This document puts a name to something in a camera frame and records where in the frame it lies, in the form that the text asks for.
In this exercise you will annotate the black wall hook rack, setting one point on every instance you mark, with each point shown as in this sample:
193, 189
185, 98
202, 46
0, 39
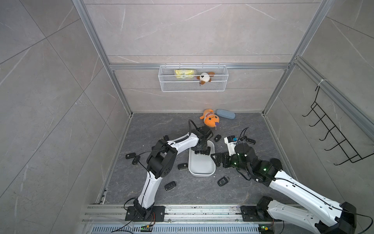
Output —
340, 141

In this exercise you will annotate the black silver car key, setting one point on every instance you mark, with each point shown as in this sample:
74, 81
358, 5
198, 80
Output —
223, 181

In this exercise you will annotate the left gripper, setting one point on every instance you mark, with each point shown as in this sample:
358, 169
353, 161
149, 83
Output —
205, 145

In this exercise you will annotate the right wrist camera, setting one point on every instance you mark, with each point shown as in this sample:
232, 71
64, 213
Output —
231, 142

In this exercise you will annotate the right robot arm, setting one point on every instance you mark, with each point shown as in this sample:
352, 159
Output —
318, 214

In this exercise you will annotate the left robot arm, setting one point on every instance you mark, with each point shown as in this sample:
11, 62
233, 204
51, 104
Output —
160, 163

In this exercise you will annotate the brown white plush dog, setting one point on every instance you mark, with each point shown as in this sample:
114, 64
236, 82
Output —
205, 77

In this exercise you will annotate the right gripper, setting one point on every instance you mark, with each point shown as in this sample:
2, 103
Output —
225, 156

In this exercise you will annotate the white storage box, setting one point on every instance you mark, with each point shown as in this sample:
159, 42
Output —
201, 165

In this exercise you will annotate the blue glasses case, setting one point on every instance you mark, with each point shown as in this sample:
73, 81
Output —
225, 114

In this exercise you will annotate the orange plush toy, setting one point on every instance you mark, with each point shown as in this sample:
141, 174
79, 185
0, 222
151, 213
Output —
210, 119

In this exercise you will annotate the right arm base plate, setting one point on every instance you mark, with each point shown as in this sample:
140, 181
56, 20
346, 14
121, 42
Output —
254, 213

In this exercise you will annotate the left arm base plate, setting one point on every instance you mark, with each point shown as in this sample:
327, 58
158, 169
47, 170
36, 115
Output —
153, 214

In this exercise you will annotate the white wire wall basket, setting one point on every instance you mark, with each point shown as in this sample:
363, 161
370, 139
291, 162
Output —
169, 83

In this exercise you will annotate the aluminium mounting rail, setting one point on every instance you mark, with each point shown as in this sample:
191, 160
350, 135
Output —
111, 214

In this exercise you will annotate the yellow packet in basket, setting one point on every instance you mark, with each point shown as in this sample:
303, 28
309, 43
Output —
184, 73

